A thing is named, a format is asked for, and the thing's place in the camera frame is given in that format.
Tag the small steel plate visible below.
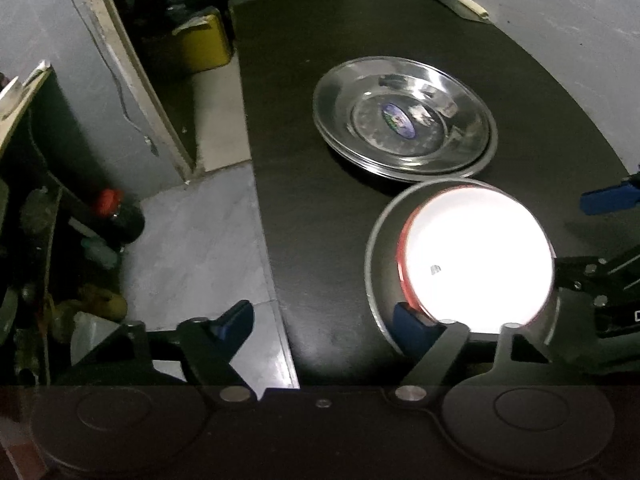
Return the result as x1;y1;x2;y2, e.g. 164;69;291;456
313;57;490;174

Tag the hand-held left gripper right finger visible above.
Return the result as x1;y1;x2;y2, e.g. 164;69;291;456
385;302;566;406

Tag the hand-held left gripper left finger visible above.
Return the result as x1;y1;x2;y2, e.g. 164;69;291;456
55;300;256;406

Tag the white folded paper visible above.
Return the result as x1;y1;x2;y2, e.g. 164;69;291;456
21;60;54;87

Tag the worn door frame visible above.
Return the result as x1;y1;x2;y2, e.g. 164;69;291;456
75;0;197;184

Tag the yellow container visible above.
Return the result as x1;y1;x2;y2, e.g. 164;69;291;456
176;11;236;74

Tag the red capped dark bottle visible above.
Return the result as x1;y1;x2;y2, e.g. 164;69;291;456
94;188;147;247

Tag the steel bowl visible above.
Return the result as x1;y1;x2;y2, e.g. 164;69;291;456
365;177;569;359

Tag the white ceramic bowl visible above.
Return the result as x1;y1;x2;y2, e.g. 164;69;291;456
397;186;557;334

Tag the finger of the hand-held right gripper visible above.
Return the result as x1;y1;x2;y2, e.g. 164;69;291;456
552;252;640;307
580;172;640;217

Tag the thin wall cable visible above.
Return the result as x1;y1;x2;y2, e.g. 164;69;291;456
56;0;159;157

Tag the wooden shelf unit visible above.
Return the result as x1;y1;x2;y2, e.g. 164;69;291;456
0;62;67;386

